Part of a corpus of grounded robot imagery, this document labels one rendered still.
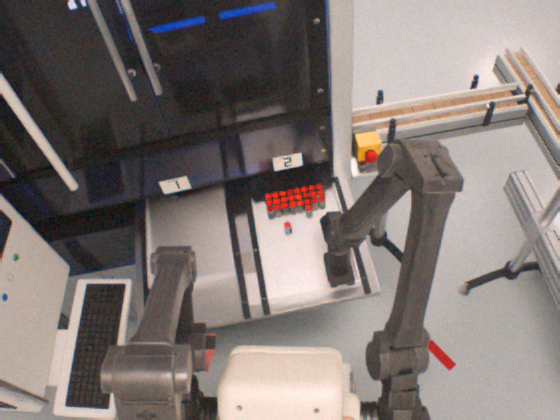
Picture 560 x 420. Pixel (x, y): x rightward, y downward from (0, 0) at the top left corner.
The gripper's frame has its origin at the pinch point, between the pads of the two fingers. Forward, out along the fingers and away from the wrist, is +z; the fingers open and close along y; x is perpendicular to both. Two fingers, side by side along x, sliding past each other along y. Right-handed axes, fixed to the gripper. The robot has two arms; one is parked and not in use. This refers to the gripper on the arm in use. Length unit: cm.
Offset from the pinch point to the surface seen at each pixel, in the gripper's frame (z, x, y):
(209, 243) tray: 1.1, 35.3, 21.5
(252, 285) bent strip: 2.2, 24.0, 5.3
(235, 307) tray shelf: 2.9, 29.6, -0.4
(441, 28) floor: 74, -122, 218
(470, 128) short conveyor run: -1, -58, 48
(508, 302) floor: 89, -86, 19
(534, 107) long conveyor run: -7, -82, 48
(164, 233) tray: 1, 49, 28
